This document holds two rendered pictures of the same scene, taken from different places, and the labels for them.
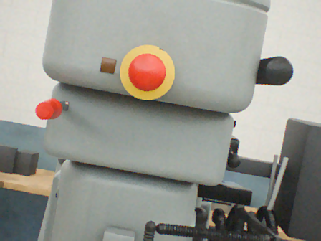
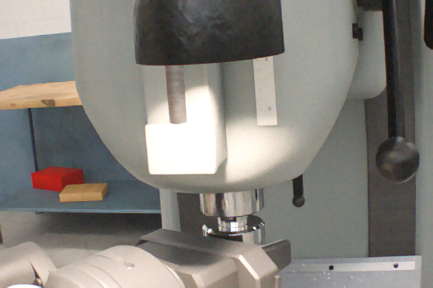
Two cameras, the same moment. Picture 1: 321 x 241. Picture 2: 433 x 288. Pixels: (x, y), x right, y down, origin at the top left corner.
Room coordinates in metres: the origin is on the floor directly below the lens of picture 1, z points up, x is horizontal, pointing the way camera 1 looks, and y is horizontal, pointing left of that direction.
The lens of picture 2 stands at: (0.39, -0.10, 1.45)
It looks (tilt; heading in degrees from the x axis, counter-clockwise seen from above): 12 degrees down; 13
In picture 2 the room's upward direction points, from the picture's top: 4 degrees counter-clockwise
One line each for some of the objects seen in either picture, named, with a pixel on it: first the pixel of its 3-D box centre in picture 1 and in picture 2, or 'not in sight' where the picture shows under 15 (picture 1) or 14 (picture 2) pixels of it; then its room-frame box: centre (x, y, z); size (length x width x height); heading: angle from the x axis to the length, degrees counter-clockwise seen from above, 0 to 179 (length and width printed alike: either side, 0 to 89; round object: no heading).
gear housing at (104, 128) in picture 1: (142, 125); not in sight; (0.99, 0.02, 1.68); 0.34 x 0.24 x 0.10; 0
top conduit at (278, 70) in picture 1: (249, 72); not in sight; (0.98, -0.12, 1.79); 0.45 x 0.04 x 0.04; 0
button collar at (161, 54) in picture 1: (147, 72); not in sight; (0.72, 0.02, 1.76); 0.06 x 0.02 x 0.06; 90
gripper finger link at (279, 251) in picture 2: not in sight; (268, 264); (0.93, -0.01, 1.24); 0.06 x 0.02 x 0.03; 155
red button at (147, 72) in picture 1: (147, 72); not in sight; (0.69, 0.02, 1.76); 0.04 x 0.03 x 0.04; 90
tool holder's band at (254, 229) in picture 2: not in sight; (233, 228); (0.95, 0.02, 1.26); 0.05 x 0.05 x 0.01
